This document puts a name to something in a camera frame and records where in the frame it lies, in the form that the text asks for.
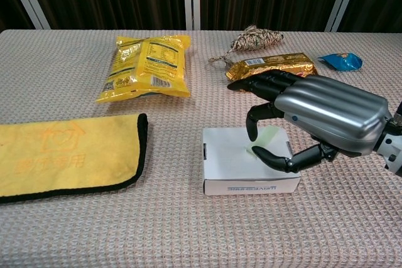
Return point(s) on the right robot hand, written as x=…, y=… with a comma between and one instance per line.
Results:
x=329, y=108

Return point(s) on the pale green paper slip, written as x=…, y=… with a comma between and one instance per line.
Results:
x=262, y=141

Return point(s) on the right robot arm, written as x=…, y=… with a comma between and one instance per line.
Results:
x=392, y=145

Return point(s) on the white cardboard box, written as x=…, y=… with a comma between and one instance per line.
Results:
x=232, y=161

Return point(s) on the blue snack packet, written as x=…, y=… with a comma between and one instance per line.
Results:
x=340, y=61

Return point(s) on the gold biscuit package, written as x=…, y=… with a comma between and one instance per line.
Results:
x=273, y=65

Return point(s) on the yellow snack bag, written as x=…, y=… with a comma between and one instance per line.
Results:
x=150, y=67

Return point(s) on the waffle-textured beige tablecloth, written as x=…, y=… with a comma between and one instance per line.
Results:
x=176, y=224

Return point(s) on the yellow cloth with black trim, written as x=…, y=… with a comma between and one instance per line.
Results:
x=67, y=155

